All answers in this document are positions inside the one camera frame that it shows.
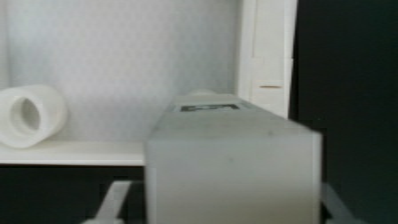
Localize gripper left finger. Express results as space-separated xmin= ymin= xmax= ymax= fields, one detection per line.
xmin=82 ymin=180 xmax=146 ymax=224

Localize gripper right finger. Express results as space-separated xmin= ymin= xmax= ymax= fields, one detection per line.
xmin=322 ymin=186 xmax=365 ymax=224

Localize white desk top tray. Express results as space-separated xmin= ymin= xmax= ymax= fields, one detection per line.
xmin=0 ymin=0 xmax=299 ymax=166

